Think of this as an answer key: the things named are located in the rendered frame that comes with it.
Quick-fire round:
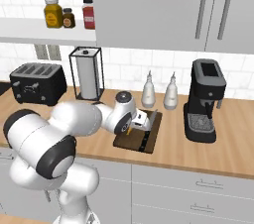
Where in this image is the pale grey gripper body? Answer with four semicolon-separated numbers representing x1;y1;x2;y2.
145;108;159;132

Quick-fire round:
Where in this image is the dark brown cutting board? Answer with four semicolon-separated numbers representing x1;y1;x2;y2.
112;110;164;155

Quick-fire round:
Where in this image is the white bottle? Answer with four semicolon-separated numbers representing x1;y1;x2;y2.
141;69;157;109
163;71;180;111

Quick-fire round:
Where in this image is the black coffee machine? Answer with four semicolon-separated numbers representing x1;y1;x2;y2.
183;58;228;144

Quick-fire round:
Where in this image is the white paper towel roll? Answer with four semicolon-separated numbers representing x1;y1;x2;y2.
76;49;100;100

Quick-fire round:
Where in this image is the wide grey cupboard door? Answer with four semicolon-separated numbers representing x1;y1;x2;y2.
89;0;220;53

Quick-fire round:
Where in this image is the black toaster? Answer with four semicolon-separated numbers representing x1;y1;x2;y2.
9;62;68;107

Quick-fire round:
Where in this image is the red jar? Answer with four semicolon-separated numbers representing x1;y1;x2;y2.
81;0;96;31

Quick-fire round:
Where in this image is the small brown jar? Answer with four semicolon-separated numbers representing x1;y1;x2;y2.
62;7;76;30

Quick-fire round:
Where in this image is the narrow grey cupboard door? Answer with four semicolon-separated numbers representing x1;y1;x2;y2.
204;0;254;56

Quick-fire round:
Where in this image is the yellow jar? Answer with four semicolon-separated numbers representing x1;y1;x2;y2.
43;0;64;30

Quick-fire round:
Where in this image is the black hob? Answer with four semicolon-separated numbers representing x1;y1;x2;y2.
0;81;13;97

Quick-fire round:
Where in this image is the grey drawer handle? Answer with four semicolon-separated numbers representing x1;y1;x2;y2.
0;153;15;162
194;178;224;190
190;202;215;214

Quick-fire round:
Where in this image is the black wire paper towel holder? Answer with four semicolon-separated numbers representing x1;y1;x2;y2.
68;46;106;102

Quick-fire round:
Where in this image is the grey cupboard door handle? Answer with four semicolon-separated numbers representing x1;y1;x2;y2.
194;0;211;41
216;0;237;41

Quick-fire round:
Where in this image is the grey wall outlet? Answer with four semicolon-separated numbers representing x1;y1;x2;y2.
34;44;63;61

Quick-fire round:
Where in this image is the white wall shelf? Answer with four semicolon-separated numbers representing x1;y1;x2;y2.
0;17;98;48

